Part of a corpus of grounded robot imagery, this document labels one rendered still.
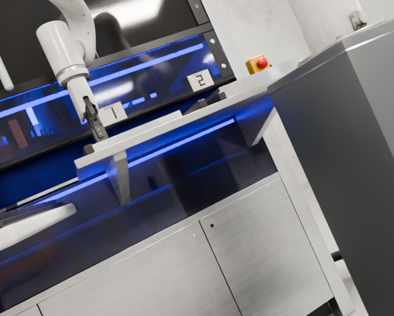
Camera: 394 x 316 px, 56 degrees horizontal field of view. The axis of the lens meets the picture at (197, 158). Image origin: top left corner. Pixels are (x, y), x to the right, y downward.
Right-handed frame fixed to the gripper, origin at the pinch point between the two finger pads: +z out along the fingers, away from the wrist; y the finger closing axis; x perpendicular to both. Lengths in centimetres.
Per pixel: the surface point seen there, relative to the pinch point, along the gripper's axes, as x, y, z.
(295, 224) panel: 54, -21, 54
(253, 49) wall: 227, -256, -68
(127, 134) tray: 5.6, 5.6, 3.6
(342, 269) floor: 83, -51, 94
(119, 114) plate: 11.0, -20.2, -7.0
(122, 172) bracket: 0.3, 6.0, 12.1
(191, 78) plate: 39.8, -19.9, -9.7
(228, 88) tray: 31.8, 17.0, 3.8
